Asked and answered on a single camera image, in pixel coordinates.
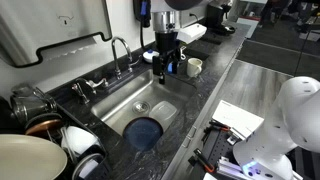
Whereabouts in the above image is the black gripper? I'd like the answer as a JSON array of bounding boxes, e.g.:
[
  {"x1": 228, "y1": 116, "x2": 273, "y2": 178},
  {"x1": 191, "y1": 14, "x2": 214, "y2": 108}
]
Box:
[{"x1": 152, "y1": 31, "x2": 182, "y2": 85}]

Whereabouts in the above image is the plain white cup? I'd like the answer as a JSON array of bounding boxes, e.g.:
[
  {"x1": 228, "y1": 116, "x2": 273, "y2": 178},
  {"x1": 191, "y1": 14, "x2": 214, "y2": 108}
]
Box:
[{"x1": 186, "y1": 57, "x2": 204, "y2": 79}]

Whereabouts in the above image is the stainless steel sink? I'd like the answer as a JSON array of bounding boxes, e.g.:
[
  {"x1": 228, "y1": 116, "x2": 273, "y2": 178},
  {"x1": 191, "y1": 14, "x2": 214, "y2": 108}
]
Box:
[{"x1": 90, "y1": 68, "x2": 198, "y2": 153}]

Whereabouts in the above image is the white shallow dish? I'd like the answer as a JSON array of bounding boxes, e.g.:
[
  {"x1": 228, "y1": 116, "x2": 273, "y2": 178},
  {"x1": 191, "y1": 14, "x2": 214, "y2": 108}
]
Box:
[{"x1": 142, "y1": 48, "x2": 161, "y2": 65}]

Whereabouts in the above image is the clear plastic food container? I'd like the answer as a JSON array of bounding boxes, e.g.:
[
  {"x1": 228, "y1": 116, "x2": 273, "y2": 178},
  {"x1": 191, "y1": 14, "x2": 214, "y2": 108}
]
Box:
[{"x1": 148, "y1": 100, "x2": 179, "y2": 132}]

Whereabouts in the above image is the round steel drain strainer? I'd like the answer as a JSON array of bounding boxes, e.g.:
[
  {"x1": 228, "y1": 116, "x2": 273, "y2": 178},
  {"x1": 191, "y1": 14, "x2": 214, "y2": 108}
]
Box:
[{"x1": 131, "y1": 100, "x2": 152, "y2": 115}]

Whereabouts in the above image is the chrome gooseneck faucet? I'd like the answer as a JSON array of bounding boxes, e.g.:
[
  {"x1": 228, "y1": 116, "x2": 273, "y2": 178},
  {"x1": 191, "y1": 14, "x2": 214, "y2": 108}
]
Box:
[{"x1": 110, "y1": 35, "x2": 135, "y2": 81}]

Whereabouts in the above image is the black coffee machine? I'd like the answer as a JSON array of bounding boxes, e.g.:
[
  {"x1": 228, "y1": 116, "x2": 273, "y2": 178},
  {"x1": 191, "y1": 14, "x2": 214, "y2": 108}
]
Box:
[{"x1": 204, "y1": 1, "x2": 237, "y2": 36}]

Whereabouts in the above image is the dark blue round plate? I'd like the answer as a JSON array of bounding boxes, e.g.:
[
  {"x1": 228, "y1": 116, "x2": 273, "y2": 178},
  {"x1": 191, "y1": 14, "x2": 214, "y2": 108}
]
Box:
[{"x1": 122, "y1": 116, "x2": 165, "y2": 152}]

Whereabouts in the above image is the red black hand tool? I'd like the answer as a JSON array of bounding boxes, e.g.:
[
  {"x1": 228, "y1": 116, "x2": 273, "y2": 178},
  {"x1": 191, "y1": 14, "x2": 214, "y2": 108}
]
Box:
[
  {"x1": 192, "y1": 147, "x2": 217, "y2": 175},
  {"x1": 207, "y1": 120, "x2": 232, "y2": 133}
]

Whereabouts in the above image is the white paper sheet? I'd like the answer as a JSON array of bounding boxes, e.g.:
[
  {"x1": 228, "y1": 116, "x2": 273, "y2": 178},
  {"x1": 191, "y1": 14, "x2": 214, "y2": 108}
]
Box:
[{"x1": 211, "y1": 99, "x2": 265, "y2": 141}]

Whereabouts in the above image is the chrome side sprayer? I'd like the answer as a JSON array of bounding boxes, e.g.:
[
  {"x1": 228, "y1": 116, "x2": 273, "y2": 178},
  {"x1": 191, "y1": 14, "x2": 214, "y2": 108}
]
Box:
[{"x1": 70, "y1": 78, "x2": 92, "y2": 106}]

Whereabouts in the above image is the black perforated board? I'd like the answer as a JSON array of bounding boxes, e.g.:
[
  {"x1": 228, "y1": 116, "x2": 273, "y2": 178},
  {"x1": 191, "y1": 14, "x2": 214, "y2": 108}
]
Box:
[{"x1": 199, "y1": 125, "x2": 242, "y2": 180}]

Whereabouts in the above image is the white bowl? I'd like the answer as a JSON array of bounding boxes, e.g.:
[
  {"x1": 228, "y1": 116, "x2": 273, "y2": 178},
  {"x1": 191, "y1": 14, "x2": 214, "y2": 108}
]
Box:
[{"x1": 61, "y1": 125, "x2": 101, "y2": 158}]

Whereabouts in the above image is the black dish rack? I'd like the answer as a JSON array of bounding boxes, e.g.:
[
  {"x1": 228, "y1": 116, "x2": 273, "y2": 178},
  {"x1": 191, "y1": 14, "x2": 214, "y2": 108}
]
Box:
[{"x1": 0, "y1": 83, "x2": 112, "y2": 180}]

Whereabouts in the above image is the steel paper towel dispenser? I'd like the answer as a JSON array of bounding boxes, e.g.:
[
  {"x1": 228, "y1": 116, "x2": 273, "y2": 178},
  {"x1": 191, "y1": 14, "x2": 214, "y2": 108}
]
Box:
[{"x1": 0, "y1": 0, "x2": 114, "y2": 70}]

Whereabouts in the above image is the glass lid with rim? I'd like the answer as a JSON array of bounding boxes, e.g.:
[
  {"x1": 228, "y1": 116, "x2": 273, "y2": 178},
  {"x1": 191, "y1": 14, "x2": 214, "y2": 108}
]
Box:
[{"x1": 71, "y1": 152, "x2": 106, "y2": 180}]

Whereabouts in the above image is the copper rimmed pan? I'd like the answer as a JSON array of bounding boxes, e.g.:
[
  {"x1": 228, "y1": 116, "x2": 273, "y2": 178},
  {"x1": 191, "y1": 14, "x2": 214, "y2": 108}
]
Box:
[{"x1": 24, "y1": 112, "x2": 65, "y2": 136}]

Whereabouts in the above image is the stainless steel pot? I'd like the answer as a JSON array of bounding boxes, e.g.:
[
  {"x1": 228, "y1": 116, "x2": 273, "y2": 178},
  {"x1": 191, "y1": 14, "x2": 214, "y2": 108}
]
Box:
[{"x1": 9, "y1": 84, "x2": 58, "y2": 126}]

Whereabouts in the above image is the cream round plate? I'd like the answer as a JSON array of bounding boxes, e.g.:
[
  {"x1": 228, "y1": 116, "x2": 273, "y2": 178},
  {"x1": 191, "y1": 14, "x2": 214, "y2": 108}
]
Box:
[{"x1": 0, "y1": 133, "x2": 68, "y2": 180}]

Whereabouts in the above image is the chrome faucet lever handle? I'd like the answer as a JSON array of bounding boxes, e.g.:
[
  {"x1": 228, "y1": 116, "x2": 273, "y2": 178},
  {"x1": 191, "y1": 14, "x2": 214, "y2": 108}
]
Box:
[
  {"x1": 127, "y1": 54, "x2": 144, "y2": 73},
  {"x1": 87, "y1": 76, "x2": 110, "y2": 90}
]

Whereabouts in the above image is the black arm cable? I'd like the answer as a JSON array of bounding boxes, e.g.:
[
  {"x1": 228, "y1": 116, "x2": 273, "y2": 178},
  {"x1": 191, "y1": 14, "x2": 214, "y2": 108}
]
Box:
[{"x1": 138, "y1": 25, "x2": 148, "y2": 52}]

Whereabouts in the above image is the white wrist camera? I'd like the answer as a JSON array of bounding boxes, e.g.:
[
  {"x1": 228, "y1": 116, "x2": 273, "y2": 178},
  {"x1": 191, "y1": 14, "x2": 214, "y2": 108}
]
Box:
[{"x1": 176, "y1": 22, "x2": 208, "y2": 45}]

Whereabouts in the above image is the black wall soap dispenser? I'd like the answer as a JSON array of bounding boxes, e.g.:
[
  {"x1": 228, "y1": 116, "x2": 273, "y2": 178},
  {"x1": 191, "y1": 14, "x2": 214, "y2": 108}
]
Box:
[{"x1": 132, "y1": 0, "x2": 153, "y2": 29}]

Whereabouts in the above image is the steel cabinet handle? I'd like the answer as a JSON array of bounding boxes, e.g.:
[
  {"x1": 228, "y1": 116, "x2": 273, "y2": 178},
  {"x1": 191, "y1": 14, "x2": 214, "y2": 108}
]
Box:
[
  {"x1": 186, "y1": 125, "x2": 198, "y2": 140},
  {"x1": 181, "y1": 135, "x2": 193, "y2": 149}
]

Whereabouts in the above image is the aluminium profile frame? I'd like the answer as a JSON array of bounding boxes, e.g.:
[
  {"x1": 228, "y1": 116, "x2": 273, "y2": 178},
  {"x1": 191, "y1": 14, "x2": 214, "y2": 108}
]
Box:
[{"x1": 215, "y1": 155, "x2": 249, "y2": 180}]

